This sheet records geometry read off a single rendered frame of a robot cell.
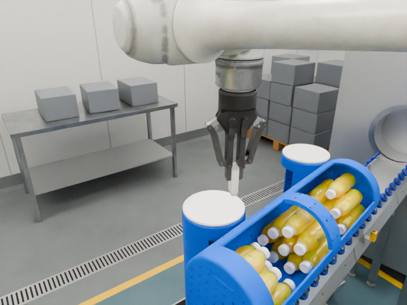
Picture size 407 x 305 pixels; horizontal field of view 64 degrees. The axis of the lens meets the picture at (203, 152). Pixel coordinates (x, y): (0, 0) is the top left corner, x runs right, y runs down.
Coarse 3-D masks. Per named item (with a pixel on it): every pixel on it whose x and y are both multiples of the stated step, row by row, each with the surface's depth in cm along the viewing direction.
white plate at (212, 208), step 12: (204, 192) 154; (216, 192) 154; (228, 192) 154; (192, 204) 145; (204, 204) 145; (216, 204) 145; (228, 204) 145; (240, 204) 145; (192, 216) 137; (204, 216) 137; (216, 216) 137; (228, 216) 137; (240, 216) 137
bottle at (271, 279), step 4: (260, 272) 96; (264, 272) 96; (268, 272) 96; (272, 272) 97; (260, 276) 94; (264, 276) 94; (268, 276) 94; (272, 276) 95; (276, 276) 97; (264, 280) 92; (268, 280) 93; (272, 280) 93; (276, 280) 95; (268, 284) 92; (272, 284) 93; (276, 284) 94; (268, 288) 91; (272, 288) 92; (272, 292) 92
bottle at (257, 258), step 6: (252, 252) 96; (258, 252) 97; (246, 258) 94; (252, 258) 94; (258, 258) 95; (264, 258) 96; (252, 264) 93; (258, 264) 94; (264, 264) 96; (258, 270) 93
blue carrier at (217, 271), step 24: (336, 168) 147; (360, 168) 136; (288, 192) 120; (264, 216) 125; (360, 216) 124; (240, 240) 117; (336, 240) 108; (192, 264) 94; (216, 264) 85; (240, 264) 85; (192, 288) 98; (216, 288) 88; (240, 288) 81; (264, 288) 83
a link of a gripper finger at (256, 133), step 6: (264, 120) 66; (264, 126) 66; (252, 132) 68; (258, 132) 66; (252, 138) 68; (258, 138) 67; (252, 144) 68; (258, 144) 68; (246, 150) 70; (252, 150) 68; (252, 156) 68; (252, 162) 69
